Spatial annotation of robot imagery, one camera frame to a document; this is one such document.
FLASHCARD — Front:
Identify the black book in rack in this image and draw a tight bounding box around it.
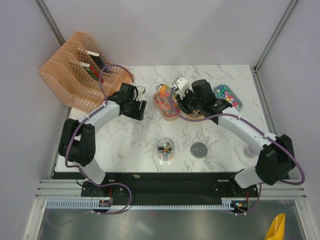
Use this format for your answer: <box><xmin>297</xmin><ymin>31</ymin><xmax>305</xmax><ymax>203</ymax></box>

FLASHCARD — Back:
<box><xmin>86</xmin><ymin>50</ymin><xmax>110</xmax><ymax>74</ymax></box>

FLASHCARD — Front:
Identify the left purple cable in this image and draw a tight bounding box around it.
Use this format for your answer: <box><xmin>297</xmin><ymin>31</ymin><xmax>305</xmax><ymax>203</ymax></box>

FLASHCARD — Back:
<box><xmin>44</xmin><ymin>64</ymin><xmax>135</xmax><ymax>228</ymax></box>

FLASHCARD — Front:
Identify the white cable duct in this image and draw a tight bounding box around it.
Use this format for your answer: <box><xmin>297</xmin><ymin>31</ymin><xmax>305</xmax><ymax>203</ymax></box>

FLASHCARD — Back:
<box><xmin>46</xmin><ymin>199</ymin><xmax>244</xmax><ymax>211</ymax></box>

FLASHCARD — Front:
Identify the tan lollipop tray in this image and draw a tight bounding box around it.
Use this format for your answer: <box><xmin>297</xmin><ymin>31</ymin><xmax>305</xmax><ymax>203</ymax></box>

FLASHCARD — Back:
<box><xmin>187</xmin><ymin>110</ymin><xmax>205</xmax><ymax>120</ymax></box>

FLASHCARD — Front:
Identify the yellow plastic scoop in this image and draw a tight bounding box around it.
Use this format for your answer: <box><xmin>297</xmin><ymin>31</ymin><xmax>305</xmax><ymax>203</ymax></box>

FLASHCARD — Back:
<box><xmin>264</xmin><ymin>213</ymin><xmax>286</xmax><ymax>240</ymax></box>

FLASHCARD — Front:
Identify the purple cable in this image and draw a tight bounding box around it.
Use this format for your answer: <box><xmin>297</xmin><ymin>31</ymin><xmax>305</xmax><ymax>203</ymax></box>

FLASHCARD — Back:
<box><xmin>44</xmin><ymin>64</ymin><xmax>135</xmax><ymax>228</ymax></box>
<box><xmin>169</xmin><ymin>86</ymin><xmax>306</xmax><ymax>217</ymax></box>

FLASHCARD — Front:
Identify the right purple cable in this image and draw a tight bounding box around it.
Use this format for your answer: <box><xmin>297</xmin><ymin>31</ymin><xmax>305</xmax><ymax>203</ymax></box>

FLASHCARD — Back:
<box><xmin>169</xmin><ymin>86</ymin><xmax>306</xmax><ymax>217</ymax></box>

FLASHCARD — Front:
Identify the silver jar lid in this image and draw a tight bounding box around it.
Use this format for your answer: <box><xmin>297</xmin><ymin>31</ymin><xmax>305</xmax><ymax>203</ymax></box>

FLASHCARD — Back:
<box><xmin>190</xmin><ymin>142</ymin><xmax>208</xmax><ymax>159</ymax></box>

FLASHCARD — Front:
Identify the peach file organizer rack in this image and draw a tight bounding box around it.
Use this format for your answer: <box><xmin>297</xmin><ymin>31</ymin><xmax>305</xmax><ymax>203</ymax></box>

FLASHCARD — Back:
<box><xmin>38</xmin><ymin>31</ymin><xmax>134</xmax><ymax>113</ymax></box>

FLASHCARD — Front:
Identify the pink star candy tray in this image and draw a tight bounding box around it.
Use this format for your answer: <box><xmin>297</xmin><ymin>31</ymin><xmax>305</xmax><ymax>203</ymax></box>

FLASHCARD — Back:
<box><xmin>153</xmin><ymin>84</ymin><xmax>178</xmax><ymax>121</ymax></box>

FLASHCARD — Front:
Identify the metal candy scoop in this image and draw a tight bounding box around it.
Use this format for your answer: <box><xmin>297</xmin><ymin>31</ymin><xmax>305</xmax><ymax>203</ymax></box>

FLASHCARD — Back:
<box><xmin>155</xmin><ymin>83</ymin><xmax>164</xmax><ymax>92</ymax></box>

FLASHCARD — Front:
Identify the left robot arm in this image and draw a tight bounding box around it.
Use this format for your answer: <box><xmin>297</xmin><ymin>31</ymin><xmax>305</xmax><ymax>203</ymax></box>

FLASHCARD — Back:
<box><xmin>58</xmin><ymin>83</ymin><xmax>147</xmax><ymax>197</ymax></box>

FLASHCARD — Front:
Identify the red green book in rack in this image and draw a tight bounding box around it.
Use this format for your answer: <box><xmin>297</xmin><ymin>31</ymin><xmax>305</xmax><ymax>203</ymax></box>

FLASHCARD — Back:
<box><xmin>80</xmin><ymin>62</ymin><xmax>100</xmax><ymax>82</ymax></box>

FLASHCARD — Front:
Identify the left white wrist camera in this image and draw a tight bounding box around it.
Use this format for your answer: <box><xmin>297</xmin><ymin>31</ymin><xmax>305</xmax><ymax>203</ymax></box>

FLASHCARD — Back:
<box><xmin>136</xmin><ymin>86</ymin><xmax>146</xmax><ymax>101</ymax></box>

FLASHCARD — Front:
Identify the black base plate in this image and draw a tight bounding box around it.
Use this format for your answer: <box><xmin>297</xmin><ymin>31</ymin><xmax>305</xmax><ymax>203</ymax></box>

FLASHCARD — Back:
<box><xmin>81</xmin><ymin>172</ymin><xmax>258</xmax><ymax>205</ymax></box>

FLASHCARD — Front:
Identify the clear plastic jar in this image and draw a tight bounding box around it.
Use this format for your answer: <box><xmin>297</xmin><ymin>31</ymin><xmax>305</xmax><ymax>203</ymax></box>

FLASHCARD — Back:
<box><xmin>155</xmin><ymin>137</ymin><xmax>175</xmax><ymax>165</ymax></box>

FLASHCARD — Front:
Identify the light blue candy tray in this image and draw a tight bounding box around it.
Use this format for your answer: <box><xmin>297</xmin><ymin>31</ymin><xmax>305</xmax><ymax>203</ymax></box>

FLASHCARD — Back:
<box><xmin>213</xmin><ymin>84</ymin><xmax>243</xmax><ymax>111</ymax></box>

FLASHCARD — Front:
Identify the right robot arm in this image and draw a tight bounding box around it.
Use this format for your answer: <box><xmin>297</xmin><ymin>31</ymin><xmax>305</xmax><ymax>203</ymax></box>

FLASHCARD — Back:
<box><xmin>172</xmin><ymin>78</ymin><xmax>296</xmax><ymax>197</ymax></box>

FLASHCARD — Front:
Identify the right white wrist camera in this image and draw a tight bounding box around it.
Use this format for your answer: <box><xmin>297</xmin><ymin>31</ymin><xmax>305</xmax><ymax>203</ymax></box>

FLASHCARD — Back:
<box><xmin>172</xmin><ymin>77</ymin><xmax>191</xmax><ymax>96</ymax></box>

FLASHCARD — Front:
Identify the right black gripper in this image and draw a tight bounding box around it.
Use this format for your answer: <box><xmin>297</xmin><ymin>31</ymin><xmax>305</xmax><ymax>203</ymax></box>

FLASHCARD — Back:
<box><xmin>175</xmin><ymin>88</ymin><xmax>204</xmax><ymax>116</ymax></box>

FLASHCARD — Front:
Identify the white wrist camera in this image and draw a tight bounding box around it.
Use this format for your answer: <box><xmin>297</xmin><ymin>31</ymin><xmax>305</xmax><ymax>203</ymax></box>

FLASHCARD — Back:
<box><xmin>172</xmin><ymin>77</ymin><xmax>191</xmax><ymax>96</ymax></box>
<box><xmin>136</xmin><ymin>86</ymin><xmax>146</xmax><ymax>101</ymax></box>

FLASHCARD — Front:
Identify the small purple candy cup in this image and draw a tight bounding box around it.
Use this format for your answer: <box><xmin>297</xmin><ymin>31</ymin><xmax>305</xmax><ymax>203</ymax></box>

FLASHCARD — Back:
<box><xmin>243</xmin><ymin>146</ymin><xmax>257</xmax><ymax>158</ymax></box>

